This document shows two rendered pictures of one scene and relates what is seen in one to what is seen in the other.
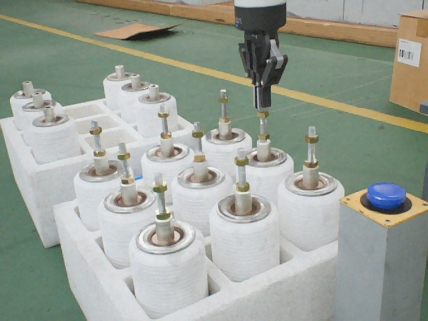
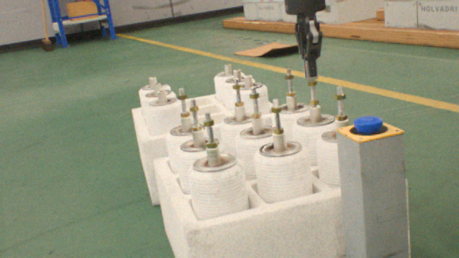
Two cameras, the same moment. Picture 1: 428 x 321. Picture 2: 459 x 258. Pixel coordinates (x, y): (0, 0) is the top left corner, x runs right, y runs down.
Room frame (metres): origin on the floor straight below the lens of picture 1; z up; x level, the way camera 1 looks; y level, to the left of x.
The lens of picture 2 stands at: (-0.27, -0.19, 0.55)
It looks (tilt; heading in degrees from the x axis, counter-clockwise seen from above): 16 degrees down; 16
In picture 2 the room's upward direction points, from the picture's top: 8 degrees counter-clockwise
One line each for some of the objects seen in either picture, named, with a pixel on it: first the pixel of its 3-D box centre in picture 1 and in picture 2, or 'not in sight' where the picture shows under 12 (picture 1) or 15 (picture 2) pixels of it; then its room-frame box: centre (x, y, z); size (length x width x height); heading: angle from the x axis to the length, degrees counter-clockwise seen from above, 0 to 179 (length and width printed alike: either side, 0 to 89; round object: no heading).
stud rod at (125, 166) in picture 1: (125, 168); (196, 119); (0.64, 0.12, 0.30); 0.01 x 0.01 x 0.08; 16
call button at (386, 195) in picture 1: (385, 197); (368, 126); (0.48, -0.19, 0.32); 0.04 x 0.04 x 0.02
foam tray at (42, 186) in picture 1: (100, 157); (206, 140); (1.17, 0.29, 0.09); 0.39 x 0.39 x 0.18; 27
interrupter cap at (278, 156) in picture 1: (263, 157); (315, 120); (0.76, -0.08, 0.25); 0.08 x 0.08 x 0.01
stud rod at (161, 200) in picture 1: (161, 201); (210, 135); (0.54, 0.07, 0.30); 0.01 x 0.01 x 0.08; 12
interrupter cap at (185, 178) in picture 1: (201, 177); (259, 132); (0.70, 0.02, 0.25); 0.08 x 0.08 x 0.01
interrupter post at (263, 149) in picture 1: (263, 150); (315, 115); (0.76, -0.08, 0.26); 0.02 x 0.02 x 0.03
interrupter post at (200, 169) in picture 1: (200, 169); (257, 126); (0.70, 0.02, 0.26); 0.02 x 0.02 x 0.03
